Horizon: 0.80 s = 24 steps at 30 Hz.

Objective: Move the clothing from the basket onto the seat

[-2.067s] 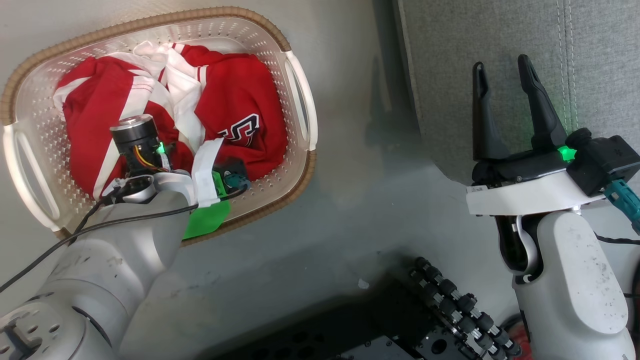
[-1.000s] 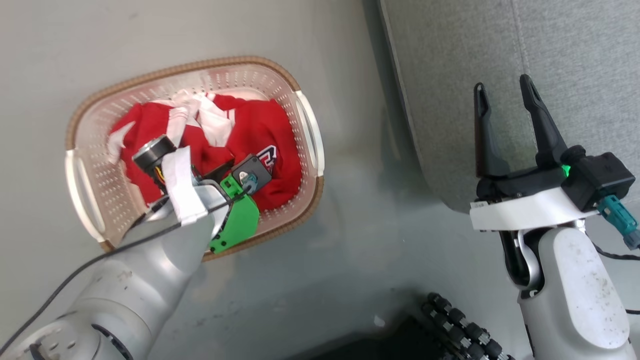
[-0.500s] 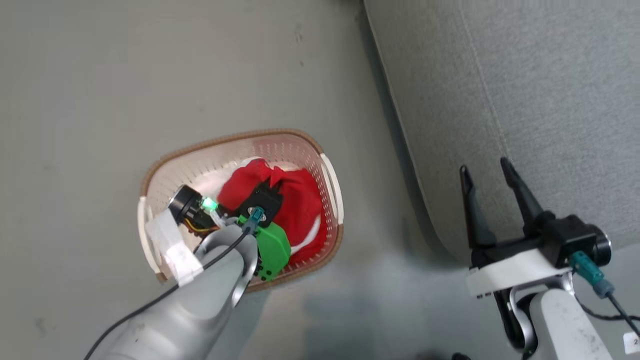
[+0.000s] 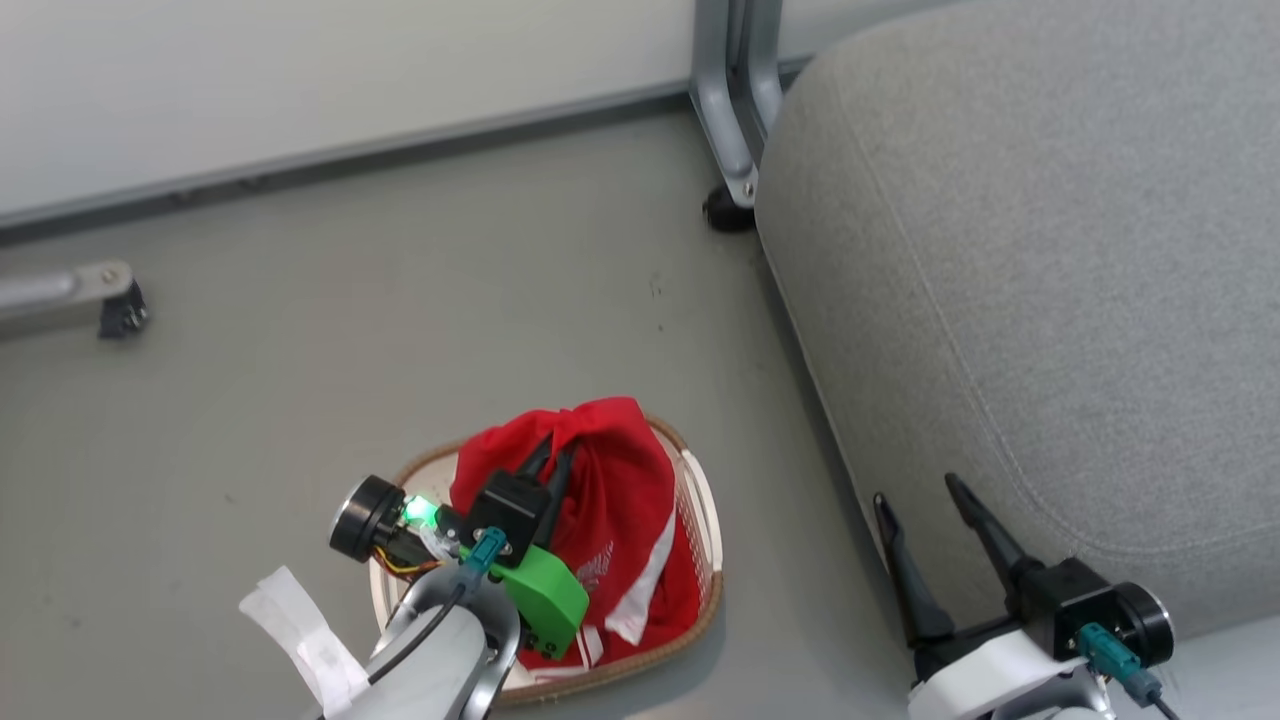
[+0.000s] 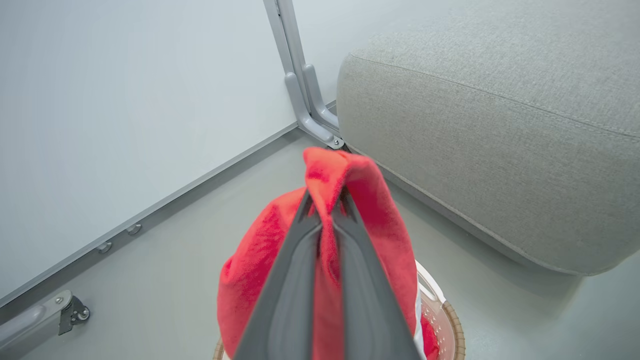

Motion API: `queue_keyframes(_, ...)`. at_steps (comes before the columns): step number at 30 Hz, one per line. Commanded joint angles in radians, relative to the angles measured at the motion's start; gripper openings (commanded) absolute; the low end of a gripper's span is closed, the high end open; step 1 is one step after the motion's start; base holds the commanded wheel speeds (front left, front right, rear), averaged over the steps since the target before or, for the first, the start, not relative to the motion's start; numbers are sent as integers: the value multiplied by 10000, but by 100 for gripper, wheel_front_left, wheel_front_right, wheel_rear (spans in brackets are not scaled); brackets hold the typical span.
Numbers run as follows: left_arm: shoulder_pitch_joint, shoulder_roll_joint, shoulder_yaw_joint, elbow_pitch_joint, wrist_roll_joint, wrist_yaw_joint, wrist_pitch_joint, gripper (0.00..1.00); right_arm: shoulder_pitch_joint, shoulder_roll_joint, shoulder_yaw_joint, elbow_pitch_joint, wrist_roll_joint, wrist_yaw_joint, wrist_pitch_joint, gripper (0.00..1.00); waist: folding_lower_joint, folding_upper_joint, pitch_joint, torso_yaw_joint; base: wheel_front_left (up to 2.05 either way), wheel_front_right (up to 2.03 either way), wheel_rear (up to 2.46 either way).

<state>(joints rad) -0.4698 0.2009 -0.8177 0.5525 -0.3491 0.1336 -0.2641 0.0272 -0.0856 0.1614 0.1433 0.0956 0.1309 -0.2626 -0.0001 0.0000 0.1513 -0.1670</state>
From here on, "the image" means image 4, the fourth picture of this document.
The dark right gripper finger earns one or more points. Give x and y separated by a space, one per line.
990 540
910 580

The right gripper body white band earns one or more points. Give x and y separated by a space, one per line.
1070 605

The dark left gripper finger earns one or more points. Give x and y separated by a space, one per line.
560 490
537 452

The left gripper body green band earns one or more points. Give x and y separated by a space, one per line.
545 595

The red white clothing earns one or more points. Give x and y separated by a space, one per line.
620 500

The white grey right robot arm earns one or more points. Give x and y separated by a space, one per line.
1060 708

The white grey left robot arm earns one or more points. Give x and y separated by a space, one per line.
440 660

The woven white laundry basket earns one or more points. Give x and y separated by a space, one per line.
700 520

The grey fabric sofa seat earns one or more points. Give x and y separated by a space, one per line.
1050 280

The white paper tag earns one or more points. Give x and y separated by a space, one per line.
300 630

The black caster wheel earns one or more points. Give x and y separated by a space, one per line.
125 312

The grey metal floor bar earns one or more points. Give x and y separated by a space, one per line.
55 295

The round black frame foot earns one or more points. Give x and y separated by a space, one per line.
722 212

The grey wall baseboard strip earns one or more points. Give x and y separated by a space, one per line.
340 155

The grey metal frame leg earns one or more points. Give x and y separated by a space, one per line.
725 110

